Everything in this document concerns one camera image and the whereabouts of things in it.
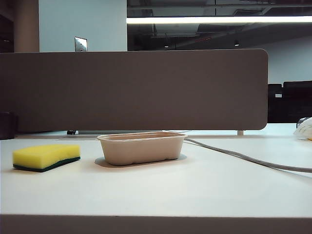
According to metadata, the yellow and green cleaning sponge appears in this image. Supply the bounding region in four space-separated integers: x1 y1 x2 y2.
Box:
12 144 81 173

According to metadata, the beige paper lunch box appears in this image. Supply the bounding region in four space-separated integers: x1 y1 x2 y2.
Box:
97 131 189 167

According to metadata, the grey desk divider panel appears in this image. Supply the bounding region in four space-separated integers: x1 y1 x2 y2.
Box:
0 49 269 134

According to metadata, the long ceiling light strip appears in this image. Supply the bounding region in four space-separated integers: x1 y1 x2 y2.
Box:
126 16 312 24

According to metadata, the black office chair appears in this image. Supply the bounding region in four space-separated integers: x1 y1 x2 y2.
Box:
267 80 312 124

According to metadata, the dark cylindrical container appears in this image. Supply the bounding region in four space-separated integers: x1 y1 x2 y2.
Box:
0 112 19 140

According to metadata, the white plastic bag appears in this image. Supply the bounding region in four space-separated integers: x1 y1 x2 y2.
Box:
292 117 312 141

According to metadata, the grey cable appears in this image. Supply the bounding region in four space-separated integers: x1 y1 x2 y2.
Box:
184 137 312 174

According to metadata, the metal wall plate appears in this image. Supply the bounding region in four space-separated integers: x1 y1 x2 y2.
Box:
74 36 89 53

